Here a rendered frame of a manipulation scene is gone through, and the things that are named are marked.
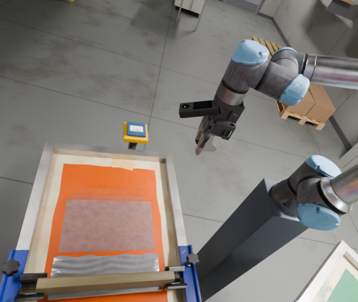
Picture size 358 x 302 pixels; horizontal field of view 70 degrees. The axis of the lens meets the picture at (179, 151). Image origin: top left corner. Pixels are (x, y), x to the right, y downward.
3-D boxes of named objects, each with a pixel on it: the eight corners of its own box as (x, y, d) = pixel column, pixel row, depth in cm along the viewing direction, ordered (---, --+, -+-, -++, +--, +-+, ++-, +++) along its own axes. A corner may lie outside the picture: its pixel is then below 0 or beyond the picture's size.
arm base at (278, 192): (299, 188, 109) (314, 174, 102) (310, 220, 99) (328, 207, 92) (267, 180, 107) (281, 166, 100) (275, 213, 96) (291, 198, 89)
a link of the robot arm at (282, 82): (311, 68, 65) (272, 50, 66) (313, 87, 57) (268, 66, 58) (293, 94, 71) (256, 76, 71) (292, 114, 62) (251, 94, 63)
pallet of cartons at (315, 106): (322, 130, 400) (340, 112, 373) (280, 118, 387) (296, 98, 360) (302, 92, 477) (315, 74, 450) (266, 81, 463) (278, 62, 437)
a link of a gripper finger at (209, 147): (211, 163, 81) (222, 139, 76) (193, 159, 80) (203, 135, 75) (210, 157, 84) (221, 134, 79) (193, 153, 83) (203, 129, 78)
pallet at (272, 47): (292, 74, 523) (296, 69, 516) (257, 63, 509) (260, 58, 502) (279, 50, 603) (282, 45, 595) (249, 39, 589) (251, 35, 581)
